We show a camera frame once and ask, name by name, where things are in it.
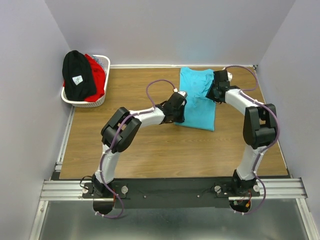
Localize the cyan t shirt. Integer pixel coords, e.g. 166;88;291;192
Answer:
177;67;216;132

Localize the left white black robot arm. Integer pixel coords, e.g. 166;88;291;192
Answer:
91;91;188;196

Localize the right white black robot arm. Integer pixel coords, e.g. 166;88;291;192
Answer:
206;69;280;195

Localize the red t shirt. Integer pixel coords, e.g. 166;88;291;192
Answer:
62;53;106;103

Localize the white plastic laundry basket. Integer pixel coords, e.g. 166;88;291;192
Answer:
61;50;110;108

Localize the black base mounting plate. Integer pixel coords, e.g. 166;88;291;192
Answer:
81;177;261;216

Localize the grey patterned garment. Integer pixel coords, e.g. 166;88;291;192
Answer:
91;55;100;64

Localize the black t shirt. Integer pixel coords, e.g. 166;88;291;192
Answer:
62;50;97;102

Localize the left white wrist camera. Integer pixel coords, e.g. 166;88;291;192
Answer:
173;88;188;98

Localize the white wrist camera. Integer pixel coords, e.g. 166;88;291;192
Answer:
173;88;188;98
227;72;233;82

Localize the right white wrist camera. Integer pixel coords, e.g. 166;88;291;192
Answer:
227;72;233;82

